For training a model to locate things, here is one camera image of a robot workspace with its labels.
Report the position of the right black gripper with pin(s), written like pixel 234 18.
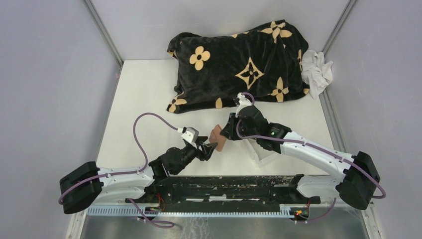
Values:
pixel 229 131

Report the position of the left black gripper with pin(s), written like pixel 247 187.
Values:
pixel 202 156

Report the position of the tan leather card holder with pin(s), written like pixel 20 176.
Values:
pixel 216 137

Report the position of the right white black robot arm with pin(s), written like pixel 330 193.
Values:
pixel 352 178

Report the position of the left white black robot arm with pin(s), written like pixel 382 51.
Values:
pixel 89 184

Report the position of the white plastic card tray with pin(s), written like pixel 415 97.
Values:
pixel 259 155

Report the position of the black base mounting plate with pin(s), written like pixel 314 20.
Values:
pixel 226 194

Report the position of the black floral plush blanket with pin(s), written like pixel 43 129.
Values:
pixel 265 61

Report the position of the white crumpled cloth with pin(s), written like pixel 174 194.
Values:
pixel 316 72

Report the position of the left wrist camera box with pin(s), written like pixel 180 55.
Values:
pixel 189 134

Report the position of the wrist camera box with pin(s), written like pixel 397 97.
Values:
pixel 244 99
pixel 189 134

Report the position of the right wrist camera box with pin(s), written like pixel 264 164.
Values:
pixel 244 99

